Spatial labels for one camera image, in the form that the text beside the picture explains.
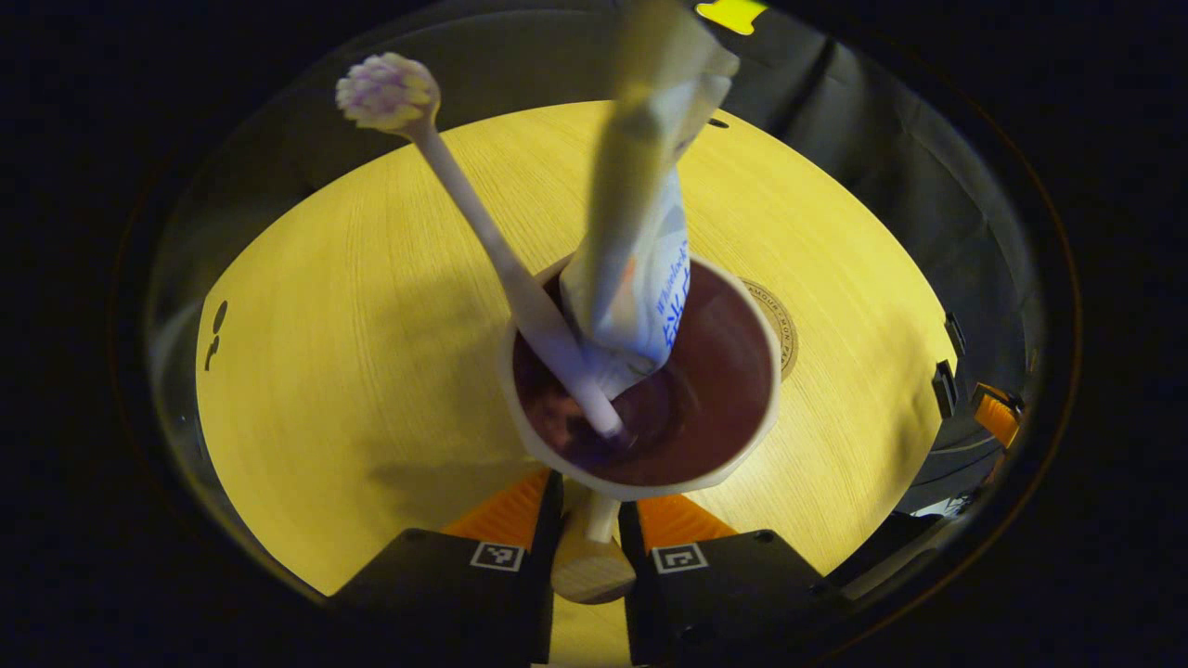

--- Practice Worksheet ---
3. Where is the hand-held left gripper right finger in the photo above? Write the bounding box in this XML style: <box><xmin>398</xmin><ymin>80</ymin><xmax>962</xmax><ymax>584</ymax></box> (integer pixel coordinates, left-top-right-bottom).
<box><xmin>617</xmin><ymin>495</ymin><xmax>850</xmax><ymax>664</ymax></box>

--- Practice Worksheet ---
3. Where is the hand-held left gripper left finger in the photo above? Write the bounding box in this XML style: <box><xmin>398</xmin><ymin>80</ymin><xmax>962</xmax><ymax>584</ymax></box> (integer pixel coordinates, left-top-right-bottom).
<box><xmin>329</xmin><ymin>469</ymin><xmax>564</xmax><ymax>664</ymax></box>

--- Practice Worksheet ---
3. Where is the beige cup with wooden handle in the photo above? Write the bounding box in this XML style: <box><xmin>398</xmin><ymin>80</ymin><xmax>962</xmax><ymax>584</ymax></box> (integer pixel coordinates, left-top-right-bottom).
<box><xmin>499</xmin><ymin>255</ymin><xmax>782</xmax><ymax>604</ymax></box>

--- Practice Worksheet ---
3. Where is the round cork coaster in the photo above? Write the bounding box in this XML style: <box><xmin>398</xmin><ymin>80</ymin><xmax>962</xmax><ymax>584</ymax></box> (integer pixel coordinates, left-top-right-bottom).
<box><xmin>738</xmin><ymin>276</ymin><xmax>799</xmax><ymax>383</ymax></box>

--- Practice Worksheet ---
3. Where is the white toothpaste tube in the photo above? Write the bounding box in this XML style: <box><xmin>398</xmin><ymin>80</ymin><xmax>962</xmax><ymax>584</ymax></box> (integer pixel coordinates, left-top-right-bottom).
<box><xmin>560</xmin><ymin>0</ymin><xmax>741</xmax><ymax>400</ymax></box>

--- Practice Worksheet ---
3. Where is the white toothbrush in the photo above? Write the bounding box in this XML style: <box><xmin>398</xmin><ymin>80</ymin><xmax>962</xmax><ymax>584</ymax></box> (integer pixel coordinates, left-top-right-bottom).
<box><xmin>336</xmin><ymin>53</ymin><xmax>625</xmax><ymax>439</ymax></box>

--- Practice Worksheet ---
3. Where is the wooden desktop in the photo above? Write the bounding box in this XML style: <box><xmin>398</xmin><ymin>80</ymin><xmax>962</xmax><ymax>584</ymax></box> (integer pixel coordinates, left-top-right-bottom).
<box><xmin>195</xmin><ymin>100</ymin><xmax>959</xmax><ymax>664</ymax></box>

